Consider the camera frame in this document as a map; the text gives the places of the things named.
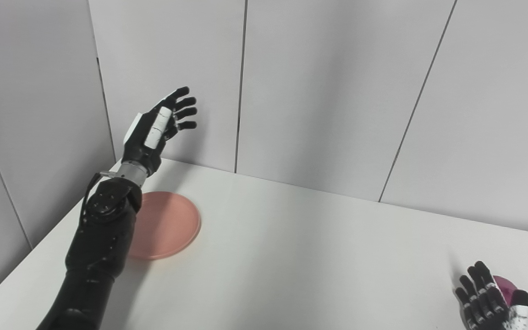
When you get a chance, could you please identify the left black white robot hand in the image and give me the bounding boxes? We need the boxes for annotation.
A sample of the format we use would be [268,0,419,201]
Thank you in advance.
[121,86,198,177]

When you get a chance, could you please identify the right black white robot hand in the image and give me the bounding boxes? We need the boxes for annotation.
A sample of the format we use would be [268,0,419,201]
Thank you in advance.
[455,261,528,330]

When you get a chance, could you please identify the purple red onion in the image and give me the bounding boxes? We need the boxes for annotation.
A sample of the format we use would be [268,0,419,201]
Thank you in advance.
[493,275,519,305]

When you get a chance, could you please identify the pink round plate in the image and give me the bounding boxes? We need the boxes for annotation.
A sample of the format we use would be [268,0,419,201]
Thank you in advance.
[127,191,202,261]

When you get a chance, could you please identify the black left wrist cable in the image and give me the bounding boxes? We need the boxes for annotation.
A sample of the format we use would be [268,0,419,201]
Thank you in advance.
[80,171,118,225]

